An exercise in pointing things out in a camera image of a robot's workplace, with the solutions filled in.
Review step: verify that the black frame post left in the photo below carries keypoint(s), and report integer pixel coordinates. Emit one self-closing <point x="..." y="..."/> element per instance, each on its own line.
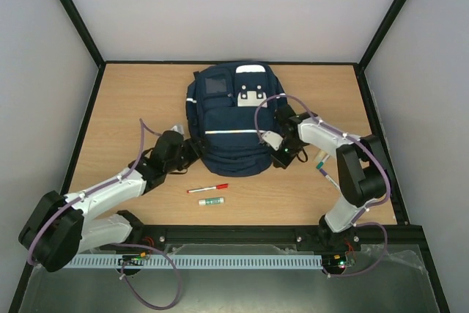
<point x="82" y="30"/>

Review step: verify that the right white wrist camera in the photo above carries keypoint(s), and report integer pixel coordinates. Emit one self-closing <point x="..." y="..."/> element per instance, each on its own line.
<point x="273" y="139"/>

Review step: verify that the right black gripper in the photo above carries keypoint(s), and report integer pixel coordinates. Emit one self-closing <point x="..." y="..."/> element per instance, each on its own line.
<point x="282" y="159"/>

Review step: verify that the purple capped marker pen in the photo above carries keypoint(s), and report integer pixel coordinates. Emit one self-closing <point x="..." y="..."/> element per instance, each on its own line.
<point x="329" y="178"/>

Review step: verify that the green white glue stick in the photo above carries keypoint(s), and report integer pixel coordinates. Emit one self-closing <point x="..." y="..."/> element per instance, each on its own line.
<point x="211" y="201"/>

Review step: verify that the black frame post right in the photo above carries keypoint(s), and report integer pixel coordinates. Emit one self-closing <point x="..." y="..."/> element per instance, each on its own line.
<point x="382" y="30"/>

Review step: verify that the navy blue student backpack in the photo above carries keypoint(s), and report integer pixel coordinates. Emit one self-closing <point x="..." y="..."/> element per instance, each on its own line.
<point x="229" y="105"/>

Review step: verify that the green capped marker pen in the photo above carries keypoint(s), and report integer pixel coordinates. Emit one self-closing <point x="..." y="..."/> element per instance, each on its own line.
<point x="321" y="163"/>

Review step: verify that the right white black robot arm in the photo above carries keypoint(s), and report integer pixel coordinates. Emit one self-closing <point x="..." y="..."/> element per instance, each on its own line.
<point x="364" y="180"/>

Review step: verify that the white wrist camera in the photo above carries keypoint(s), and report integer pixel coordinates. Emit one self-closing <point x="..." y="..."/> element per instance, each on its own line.
<point x="178" y="128"/>
<point x="273" y="139"/>

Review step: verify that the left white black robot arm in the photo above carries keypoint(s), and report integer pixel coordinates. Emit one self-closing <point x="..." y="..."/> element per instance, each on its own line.
<point x="62" y="226"/>

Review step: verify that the red marker pen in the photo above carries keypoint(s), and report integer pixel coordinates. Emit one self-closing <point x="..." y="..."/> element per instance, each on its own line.
<point x="208" y="188"/>

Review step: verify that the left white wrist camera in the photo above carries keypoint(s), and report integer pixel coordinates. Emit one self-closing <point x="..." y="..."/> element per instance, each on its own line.
<point x="178" y="128"/>

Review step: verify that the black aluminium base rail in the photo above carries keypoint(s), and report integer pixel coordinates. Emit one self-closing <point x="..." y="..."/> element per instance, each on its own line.
<point x="234" y="236"/>

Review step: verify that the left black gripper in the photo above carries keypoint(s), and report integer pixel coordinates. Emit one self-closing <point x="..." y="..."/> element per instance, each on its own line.
<point x="196" y="151"/>

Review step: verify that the light blue slotted cable duct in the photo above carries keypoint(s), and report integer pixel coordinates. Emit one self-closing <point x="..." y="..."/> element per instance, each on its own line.
<point x="197" y="262"/>

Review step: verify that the black frame post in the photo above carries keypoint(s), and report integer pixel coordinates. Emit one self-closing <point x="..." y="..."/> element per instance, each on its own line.
<point x="82" y="30"/>
<point x="382" y="30"/>

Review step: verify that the yellow highlighter pen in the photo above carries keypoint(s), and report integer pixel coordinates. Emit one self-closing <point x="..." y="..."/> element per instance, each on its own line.
<point x="320" y="155"/>

